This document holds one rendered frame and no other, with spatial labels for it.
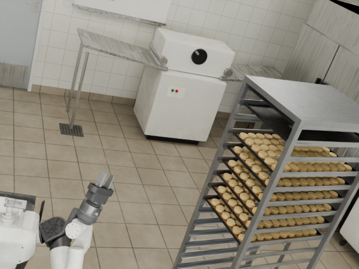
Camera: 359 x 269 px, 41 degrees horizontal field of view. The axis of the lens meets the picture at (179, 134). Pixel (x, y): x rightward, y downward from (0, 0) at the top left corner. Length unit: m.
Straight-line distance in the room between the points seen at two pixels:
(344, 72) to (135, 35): 2.52
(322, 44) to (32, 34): 3.20
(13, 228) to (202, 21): 4.43
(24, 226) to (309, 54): 3.83
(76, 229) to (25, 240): 0.28
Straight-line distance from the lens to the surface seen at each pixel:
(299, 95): 2.53
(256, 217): 2.43
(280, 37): 6.65
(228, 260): 3.35
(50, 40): 5.80
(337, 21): 5.14
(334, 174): 2.64
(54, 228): 2.19
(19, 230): 2.17
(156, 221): 4.28
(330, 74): 4.97
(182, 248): 3.05
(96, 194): 1.95
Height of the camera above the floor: 2.51
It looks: 25 degrees down
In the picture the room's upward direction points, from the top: 18 degrees clockwise
